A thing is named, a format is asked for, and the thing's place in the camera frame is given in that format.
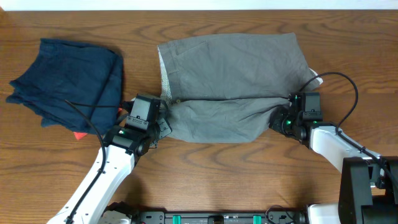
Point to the folded navy blue garment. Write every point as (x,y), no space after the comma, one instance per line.
(73,84)

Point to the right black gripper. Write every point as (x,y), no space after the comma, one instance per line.
(276,124)

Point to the grey shorts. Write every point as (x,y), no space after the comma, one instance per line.
(223,88)

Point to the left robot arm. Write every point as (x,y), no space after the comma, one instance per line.
(121,148)

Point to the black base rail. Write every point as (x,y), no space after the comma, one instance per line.
(214,217)

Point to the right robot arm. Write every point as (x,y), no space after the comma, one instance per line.
(368,186)

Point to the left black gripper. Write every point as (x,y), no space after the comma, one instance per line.
(163,127)

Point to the red cloth under navy garment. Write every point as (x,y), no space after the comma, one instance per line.
(79,136)

